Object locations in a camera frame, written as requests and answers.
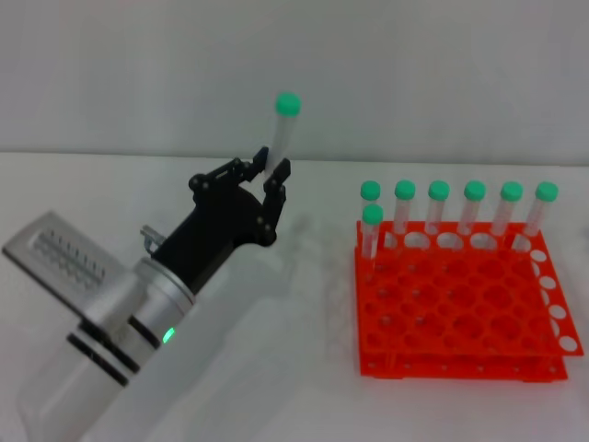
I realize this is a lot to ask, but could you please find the orange test tube rack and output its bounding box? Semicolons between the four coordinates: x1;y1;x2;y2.
353;219;584;383

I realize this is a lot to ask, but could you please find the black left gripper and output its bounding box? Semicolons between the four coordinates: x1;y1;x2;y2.
151;146;292;296

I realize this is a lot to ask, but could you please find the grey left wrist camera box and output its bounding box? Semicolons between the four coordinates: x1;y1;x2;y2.
2;210;135;324

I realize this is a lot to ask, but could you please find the green-capped clear test tube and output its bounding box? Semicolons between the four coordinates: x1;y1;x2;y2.
263;91;303;179
359;180;382;223
422;180;451;237
391;180;417;250
512;181;560;252
488;180;524;238
456;180;487;238
361;204;385;283

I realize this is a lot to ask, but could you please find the silver metal cable plug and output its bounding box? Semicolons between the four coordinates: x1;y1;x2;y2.
139;224;165;255

